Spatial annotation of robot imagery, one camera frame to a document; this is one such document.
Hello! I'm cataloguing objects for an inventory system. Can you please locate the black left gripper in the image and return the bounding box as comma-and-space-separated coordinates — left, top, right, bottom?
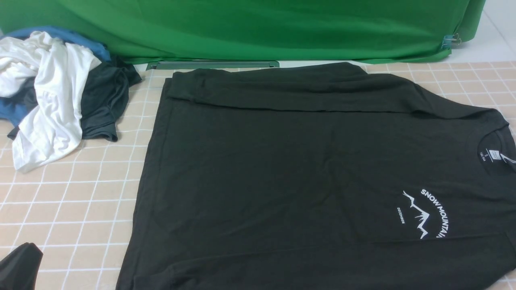
0, 242, 44, 290

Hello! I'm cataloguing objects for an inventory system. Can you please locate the dark gray long-sleeved shirt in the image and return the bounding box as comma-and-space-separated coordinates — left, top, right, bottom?
116, 63, 515, 290

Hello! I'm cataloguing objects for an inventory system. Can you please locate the white crumpled shirt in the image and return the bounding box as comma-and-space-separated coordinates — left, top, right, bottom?
1, 31, 101, 173

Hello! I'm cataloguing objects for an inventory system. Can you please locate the blue crumpled shirt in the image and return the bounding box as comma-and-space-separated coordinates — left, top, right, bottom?
0, 26, 111, 126

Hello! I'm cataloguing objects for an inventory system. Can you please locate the dark teal crumpled shirt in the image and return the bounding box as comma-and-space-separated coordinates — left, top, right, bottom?
0, 54, 142, 142

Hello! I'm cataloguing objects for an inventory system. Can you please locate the beige grid tablecloth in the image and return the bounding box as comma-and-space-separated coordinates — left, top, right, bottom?
0, 61, 516, 290

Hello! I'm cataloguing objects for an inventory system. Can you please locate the green backdrop cloth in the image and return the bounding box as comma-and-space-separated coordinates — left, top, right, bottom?
1, 0, 485, 64

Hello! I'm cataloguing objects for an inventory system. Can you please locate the blue binder clip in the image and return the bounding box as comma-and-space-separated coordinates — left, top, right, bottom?
441, 33, 462, 50

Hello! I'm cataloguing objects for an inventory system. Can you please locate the gray metal rail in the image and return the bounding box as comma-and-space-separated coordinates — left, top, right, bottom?
146, 60, 280, 71

